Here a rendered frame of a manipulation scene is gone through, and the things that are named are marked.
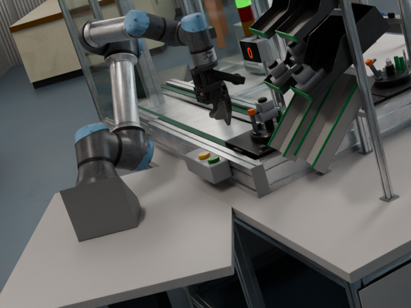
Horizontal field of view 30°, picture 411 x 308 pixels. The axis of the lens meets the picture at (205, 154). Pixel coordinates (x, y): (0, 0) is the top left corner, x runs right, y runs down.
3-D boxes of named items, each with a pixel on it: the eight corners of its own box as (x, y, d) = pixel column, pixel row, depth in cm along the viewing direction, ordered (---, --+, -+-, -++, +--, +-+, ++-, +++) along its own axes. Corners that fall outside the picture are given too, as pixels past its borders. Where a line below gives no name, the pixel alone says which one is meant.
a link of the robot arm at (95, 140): (70, 170, 247) (66, 134, 253) (107, 175, 255) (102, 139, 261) (87, 154, 239) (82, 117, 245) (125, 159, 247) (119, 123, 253)
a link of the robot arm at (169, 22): (151, 16, 241) (170, 15, 232) (181, 24, 248) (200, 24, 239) (148, 41, 241) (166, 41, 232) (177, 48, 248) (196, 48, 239)
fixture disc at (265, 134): (263, 145, 242) (262, 140, 241) (243, 138, 254) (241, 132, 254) (300, 129, 247) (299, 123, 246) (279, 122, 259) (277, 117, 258)
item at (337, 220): (351, 284, 180) (348, 273, 179) (136, 157, 313) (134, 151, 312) (737, 73, 225) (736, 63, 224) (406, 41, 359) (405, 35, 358)
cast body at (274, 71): (279, 90, 214) (263, 73, 212) (276, 85, 219) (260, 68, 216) (302, 71, 213) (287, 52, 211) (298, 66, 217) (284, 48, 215)
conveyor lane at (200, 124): (268, 186, 240) (259, 157, 236) (167, 139, 314) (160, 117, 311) (341, 151, 249) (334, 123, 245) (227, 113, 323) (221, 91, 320)
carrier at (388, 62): (388, 102, 253) (380, 66, 249) (345, 93, 274) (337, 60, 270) (443, 76, 260) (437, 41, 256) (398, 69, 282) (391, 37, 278)
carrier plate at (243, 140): (260, 161, 237) (258, 154, 236) (225, 146, 258) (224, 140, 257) (323, 131, 244) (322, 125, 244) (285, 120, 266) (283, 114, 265)
